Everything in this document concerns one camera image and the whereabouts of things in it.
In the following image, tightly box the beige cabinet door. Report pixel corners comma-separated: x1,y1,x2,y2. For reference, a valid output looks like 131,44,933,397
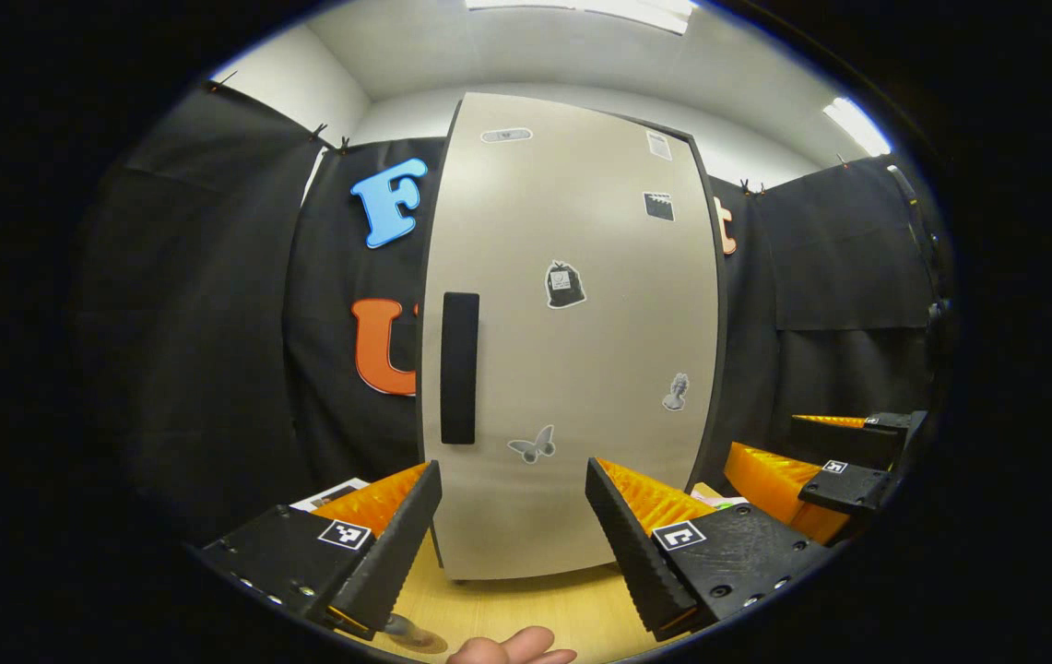
420,91,722,583

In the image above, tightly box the black cabinet door handle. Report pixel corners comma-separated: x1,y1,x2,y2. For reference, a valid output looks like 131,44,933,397
439,291,481,446

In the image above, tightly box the black backdrop cloth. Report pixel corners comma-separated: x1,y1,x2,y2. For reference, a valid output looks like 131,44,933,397
74,83,948,547

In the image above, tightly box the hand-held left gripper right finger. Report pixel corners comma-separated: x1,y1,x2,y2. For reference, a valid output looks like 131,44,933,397
585,456,834,645

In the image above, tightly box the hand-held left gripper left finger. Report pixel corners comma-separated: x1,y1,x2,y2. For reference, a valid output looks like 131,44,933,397
196,458,444,642

